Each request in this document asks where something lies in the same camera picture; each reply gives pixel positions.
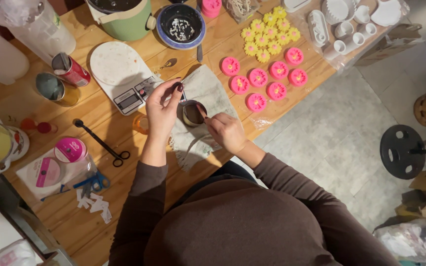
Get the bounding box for person's right hand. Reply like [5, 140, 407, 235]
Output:
[202, 112, 249, 156]

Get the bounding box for person's left hand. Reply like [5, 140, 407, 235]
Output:
[145, 78, 186, 143]

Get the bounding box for small metal candle tin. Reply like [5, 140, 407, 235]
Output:
[181, 100, 208, 128]

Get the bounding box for grey stained cloth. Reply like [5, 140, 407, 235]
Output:
[168, 64, 240, 173]

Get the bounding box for crumpled clear plastic wrap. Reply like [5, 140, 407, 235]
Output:
[249, 116, 274, 131]

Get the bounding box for group of pink flower candles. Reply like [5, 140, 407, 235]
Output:
[220, 47, 309, 114]

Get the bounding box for small metal spoon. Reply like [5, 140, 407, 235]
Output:
[154, 58, 178, 73]

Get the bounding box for small amber bottle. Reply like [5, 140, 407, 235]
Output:
[132, 113, 150, 136]

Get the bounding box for blue rimmed bowl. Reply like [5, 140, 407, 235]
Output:
[156, 4, 207, 51]

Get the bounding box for group of yellow flower candles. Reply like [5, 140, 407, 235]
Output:
[240, 5, 302, 64]

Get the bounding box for person's brown sweater torso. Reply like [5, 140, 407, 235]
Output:
[143, 161, 343, 266]

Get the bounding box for white kitchen scale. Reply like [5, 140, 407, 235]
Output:
[89, 41, 163, 116]

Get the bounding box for clear bag of wicks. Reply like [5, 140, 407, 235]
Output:
[222, 0, 260, 25]

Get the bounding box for black wick trimmer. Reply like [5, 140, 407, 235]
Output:
[72, 118, 131, 168]

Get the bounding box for green melting pot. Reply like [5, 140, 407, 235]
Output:
[85, 0, 157, 42]

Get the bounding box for white oval mould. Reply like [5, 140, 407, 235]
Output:
[307, 10, 330, 49]

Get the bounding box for white flat tray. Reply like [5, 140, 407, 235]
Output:
[283, 0, 312, 14]

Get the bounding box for clear plastic sheet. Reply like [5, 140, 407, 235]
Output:
[291, 0, 411, 72]

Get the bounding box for pile of white paper stickers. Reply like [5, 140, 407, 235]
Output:
[75, 188, 113, 225]

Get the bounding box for round tin with pink lid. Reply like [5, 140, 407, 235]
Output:
[53, 137, 89, 164]

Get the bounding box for red metal can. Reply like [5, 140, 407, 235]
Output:
[51, 52, 91, 88]

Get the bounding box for white fluted mould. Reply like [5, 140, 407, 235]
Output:
[321, 0, 360, 26]

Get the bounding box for gold metal can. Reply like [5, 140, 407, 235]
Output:
[35, 72, 81, 108]

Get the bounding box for small red dye bottle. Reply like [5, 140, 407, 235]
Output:
[36, 121, 58, 134]

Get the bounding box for clear bag with pink label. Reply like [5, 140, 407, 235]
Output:
[16, 148, 98, 201]

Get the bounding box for black round stool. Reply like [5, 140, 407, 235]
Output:
[379, 124, 426, 181]

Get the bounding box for brown paper bag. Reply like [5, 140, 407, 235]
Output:
[354, 23, 423, 67]

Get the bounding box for small orange dye bottle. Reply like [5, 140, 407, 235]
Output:
[20, 118, 38, 132]

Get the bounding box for white shell mould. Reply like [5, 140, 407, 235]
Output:
[370, 0, 403, 27]

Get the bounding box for clear plastic jug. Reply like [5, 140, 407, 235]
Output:
[0, 0, 77, 66]

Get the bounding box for clear bag of white scraps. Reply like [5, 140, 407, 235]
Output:
[372, 217, 426, 265]

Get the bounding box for white plastic bag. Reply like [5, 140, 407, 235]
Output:
[0, 239, 38, 266]

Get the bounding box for blue handled scissors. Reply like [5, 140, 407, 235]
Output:
[40, 170, 111, 202]

